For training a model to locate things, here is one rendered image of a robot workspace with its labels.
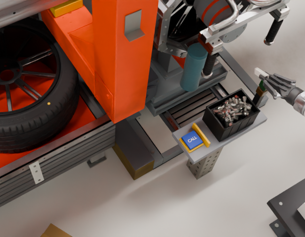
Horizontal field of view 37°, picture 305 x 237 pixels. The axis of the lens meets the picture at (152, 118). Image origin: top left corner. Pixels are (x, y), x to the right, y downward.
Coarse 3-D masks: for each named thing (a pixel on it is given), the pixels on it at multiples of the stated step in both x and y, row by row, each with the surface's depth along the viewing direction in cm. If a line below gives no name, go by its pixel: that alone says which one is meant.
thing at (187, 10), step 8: (184, 0) 195; (192, 0) 202; (176, 8) 196; (184, 8) 201; (192, 8) 221; (176, 16) 219; (184, 16) 204; (192, 16) 219; (176, 24) 206; (184, 24) 217; (192, 24) 217; (200, 24) 217; (168, 32) 209; (176, 32) 212; (184, 32) 214; (192, 32) 216
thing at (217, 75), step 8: (216, 64) 262; (216, 72) 263; (224, 72) 263; (200, 80) 259; (208, 80) 260; (216, 80) 262; (200, 88) 257; (168, 96) 252; (176, 96) 252; (184, 96) 253; (192, 96) 260; (152, 104) 246; (160, 104) 249; (168, 104) 249; (176, 104) 255; (152, 112) 250; (160, 112) 251
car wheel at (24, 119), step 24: (24, 24) 223; (0, 48) 217; (24, 48) 221; (48, 48) 222; (0, 72) 215; (24, 72) 212; (72, 72) 211; (48, 96) 204; (72, 96) 213; (0, 120) 196; (24, 120) 197; (48, 120) 203; (0, 144) 205; (24, 144) 209
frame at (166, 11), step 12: (168, 0) 175; (180, 0) 173; (240, 0) 210; (168, 12) 174; (156, 24) 184; (168, 24) 181; (156, 36) 191; (156, 48) 192; (168, 48) 196; (180, 48) 204
